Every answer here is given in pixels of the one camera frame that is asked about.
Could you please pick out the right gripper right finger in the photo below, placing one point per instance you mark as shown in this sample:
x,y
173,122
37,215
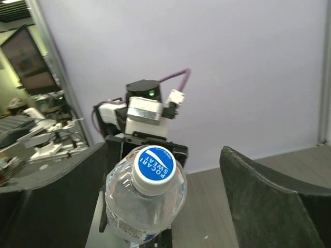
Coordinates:
x,y
271,209

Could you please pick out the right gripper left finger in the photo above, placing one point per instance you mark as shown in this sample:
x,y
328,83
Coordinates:
x,y
54,207

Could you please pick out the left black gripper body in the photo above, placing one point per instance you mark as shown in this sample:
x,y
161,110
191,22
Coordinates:
x,y
119,147

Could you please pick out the white blue bottle cap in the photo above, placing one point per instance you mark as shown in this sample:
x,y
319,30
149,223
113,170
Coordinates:
x,y
153,170

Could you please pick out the clear blue-label water bottle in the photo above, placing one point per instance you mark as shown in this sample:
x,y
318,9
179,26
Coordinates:
x,y
136,217

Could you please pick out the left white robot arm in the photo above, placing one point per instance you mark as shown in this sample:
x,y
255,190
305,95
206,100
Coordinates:
x,y
111,114

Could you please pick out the dark monitor screen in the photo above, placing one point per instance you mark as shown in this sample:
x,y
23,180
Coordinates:
x,y
25,58

